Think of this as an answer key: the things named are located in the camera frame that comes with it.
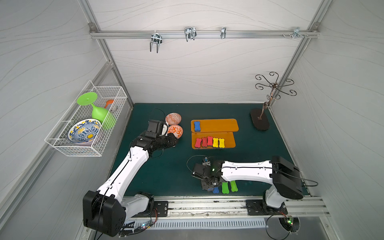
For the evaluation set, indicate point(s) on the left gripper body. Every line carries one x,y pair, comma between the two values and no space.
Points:
173,139

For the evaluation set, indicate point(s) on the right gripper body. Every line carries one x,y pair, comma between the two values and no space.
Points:
207,183

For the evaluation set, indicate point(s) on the green eraser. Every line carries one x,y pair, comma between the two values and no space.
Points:
225,188
234,187

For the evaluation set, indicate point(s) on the red eraser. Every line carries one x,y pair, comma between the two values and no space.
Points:
204,142
210,141
198,143

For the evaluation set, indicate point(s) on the yellow eraser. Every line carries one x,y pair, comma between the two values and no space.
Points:
215,143
222,143

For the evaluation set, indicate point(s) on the orange two-tier shelf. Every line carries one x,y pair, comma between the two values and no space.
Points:
217,128

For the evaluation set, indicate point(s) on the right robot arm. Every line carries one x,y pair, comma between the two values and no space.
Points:
282,176

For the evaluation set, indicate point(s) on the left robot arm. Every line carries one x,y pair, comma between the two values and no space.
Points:
104,210

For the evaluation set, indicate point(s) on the orange patterned bowl front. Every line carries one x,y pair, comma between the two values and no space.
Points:
176,130

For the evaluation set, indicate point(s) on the red patterned bowl rear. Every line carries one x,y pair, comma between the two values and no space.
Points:
173,119

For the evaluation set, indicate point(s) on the green plastic goblet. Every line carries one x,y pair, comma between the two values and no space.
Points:
101,114

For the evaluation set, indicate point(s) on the orange item in basket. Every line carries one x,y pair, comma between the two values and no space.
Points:
108,102

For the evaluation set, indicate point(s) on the metal jewelry stand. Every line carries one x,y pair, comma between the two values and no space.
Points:
258,115

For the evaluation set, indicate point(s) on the blue yellow patterned bowl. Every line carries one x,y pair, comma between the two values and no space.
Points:
84,131

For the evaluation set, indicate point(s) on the double metal hook left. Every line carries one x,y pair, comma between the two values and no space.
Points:
156,41

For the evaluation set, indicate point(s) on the double metal hook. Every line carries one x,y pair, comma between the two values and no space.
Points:
156,41
190,33

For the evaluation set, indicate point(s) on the double metal hook middle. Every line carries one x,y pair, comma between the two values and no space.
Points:
190,33

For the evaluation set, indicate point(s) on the aluminium crossbar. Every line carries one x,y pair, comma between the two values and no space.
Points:
215,34

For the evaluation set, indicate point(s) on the single metal hook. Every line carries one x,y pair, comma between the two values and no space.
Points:
223,32

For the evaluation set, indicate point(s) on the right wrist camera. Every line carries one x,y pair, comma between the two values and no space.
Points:
206,162

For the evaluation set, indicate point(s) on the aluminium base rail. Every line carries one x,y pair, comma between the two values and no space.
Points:
223,207

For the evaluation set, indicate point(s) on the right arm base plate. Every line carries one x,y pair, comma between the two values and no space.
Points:
260,208

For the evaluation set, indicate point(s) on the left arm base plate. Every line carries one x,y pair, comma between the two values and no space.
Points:
155,208

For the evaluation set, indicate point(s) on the white wire basket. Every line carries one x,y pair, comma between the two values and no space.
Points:
58,137

